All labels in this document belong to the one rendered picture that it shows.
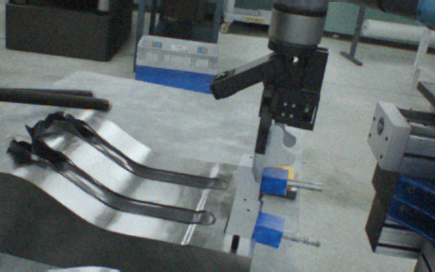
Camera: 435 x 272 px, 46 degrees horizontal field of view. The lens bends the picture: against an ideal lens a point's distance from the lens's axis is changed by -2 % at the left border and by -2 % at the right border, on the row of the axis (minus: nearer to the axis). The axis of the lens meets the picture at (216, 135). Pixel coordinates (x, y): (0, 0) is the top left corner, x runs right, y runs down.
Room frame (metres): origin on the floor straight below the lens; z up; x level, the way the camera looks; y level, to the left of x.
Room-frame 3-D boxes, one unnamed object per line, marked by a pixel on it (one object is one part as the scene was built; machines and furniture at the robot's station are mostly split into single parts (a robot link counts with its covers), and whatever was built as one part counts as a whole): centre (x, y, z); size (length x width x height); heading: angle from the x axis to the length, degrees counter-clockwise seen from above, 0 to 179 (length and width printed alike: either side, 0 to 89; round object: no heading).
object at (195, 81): (3.87, 0.38, 0.11); 0.61 x 0.41 x 0.22; 93
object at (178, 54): (3.87, 0.38, 0.28); 0.61 x 0.41 x 0.15; 93
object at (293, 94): (0.73, -0.10, 1.07); 0.09 x 0.08 x 0.12; 83
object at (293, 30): (0.73, -0.09, 1.15); 0.08 x 0.08 x 0.05
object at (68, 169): (0.69, 0.15, 0.92); 0.35 x 0.16 x 0.09; 83
